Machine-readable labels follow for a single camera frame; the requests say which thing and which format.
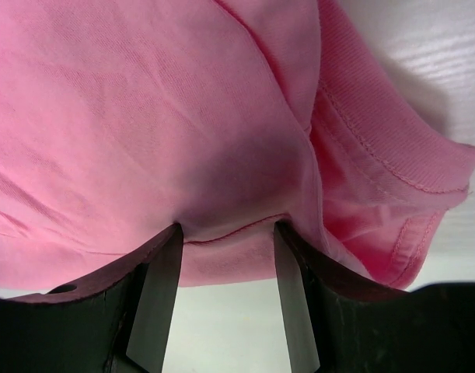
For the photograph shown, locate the pink t shirt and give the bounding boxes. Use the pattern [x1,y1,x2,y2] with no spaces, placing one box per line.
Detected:
[0,1,475,290]

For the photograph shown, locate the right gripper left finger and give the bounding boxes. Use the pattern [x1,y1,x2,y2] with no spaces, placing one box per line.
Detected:
[0,224,183,372]

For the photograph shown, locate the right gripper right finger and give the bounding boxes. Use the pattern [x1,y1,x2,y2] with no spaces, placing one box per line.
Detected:
[274,221,475,372]

